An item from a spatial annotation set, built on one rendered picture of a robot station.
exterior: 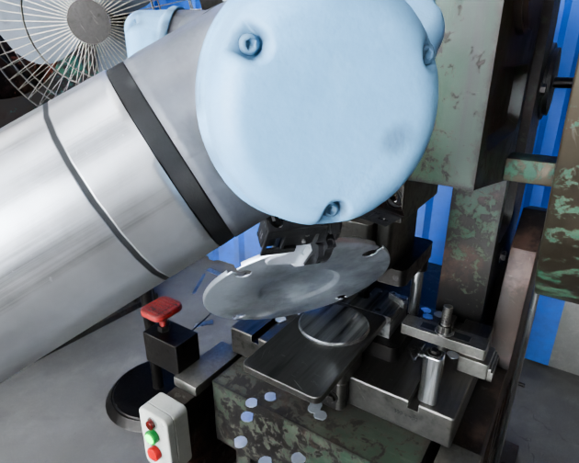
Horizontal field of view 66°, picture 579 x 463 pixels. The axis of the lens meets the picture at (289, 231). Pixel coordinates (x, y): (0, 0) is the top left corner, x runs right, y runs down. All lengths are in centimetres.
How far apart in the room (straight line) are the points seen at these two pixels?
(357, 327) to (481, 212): 34
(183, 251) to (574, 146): 27
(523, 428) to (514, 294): 90
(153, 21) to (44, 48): 110
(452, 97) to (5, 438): 175
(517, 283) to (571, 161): 73
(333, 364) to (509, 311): 49
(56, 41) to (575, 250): 123
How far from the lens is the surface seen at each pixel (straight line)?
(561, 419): 200
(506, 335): 109
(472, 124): 61
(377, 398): 82
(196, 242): 15
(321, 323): 80
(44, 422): 194
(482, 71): 61
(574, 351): 219
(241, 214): 15
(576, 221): 40
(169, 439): 90
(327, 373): 70
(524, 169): 85
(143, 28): 27
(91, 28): 128
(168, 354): 93
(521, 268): 106
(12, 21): 142
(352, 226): 72
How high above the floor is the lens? 123
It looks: 22 degrees down
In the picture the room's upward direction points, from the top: straight up
